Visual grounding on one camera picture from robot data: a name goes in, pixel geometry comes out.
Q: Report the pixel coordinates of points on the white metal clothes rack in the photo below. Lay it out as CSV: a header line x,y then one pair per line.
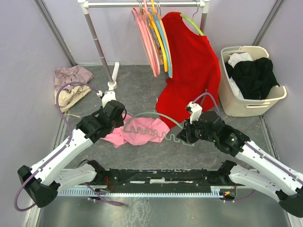
x,y
86,5

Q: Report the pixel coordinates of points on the teal wavy hanger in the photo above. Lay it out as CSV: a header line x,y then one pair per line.
x,y
151,114

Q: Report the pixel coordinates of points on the lime green hanger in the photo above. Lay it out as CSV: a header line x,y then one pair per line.
x,y
191,21

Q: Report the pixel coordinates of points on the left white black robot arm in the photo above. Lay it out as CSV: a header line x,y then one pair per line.
x,y
45,179

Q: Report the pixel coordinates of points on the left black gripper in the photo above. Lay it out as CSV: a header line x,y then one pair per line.
x,y
120,122

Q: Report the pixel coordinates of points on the beige crumpled garment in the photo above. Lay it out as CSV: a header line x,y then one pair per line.
x,y
72,94

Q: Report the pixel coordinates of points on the light blue hanger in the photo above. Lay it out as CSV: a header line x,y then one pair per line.
x,y
166,45

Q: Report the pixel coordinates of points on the pink hanger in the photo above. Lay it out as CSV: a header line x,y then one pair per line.
x,y
146,47
152,45

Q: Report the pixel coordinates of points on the yellow hanger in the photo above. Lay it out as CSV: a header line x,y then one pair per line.
x,y
157,39

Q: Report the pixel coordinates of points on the white garment in basket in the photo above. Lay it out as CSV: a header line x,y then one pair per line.
x,y
233,60

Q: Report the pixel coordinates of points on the cream laundry basket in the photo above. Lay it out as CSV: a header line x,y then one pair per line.
x,y
239,107

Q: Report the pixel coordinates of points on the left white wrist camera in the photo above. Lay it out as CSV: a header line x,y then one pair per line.
x,y
107,96

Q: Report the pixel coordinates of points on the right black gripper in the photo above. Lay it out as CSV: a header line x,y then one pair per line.
x,y
186,134

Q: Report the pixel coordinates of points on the black garment in basket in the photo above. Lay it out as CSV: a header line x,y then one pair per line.
x,y
254,79

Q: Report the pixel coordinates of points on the pink t shirt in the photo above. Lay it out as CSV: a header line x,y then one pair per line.
x,y
118,138

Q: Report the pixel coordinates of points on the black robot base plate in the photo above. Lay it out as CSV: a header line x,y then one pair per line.
x,y
193,180

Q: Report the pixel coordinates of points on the red t shirt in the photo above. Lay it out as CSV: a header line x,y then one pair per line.
x,y
196,71

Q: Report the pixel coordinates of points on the light blue cable duct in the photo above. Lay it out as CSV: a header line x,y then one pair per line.
x,y
86,192

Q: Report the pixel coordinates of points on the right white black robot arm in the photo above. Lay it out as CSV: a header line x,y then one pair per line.
x,y
271,177

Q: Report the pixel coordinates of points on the mauve crumpled garment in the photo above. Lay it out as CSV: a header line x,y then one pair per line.
x,y
74,74

